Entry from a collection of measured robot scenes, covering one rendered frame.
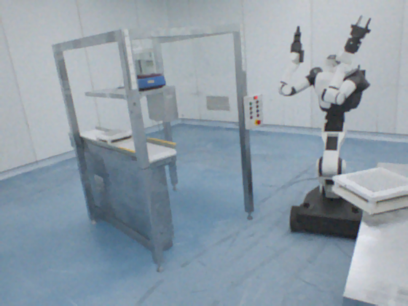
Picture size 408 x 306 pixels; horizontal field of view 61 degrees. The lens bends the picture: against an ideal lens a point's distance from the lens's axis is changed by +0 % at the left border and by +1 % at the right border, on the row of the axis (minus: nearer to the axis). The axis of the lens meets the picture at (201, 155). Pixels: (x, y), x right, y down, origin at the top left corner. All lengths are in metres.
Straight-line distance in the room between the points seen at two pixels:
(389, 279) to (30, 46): 5.33
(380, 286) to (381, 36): 4.46
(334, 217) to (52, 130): 4.40
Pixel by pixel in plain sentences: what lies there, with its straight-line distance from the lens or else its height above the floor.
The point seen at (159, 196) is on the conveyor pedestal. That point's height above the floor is 0.46.
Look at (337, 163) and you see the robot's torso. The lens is 2.64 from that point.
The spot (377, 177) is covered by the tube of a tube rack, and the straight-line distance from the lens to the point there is 1.60.
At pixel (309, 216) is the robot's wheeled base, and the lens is 2.80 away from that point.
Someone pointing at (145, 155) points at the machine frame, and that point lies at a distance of 2.20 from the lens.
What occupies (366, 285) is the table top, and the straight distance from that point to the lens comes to 1.10.
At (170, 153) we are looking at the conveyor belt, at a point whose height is 0.80.
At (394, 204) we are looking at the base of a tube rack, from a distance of 1.51.
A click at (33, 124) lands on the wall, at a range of 5.69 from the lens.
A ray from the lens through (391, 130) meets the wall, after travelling 5.43.
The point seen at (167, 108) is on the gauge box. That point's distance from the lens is 2.34.
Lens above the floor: 1.47
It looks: 17 degrees down
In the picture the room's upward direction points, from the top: 6 degrees counter-clockwise
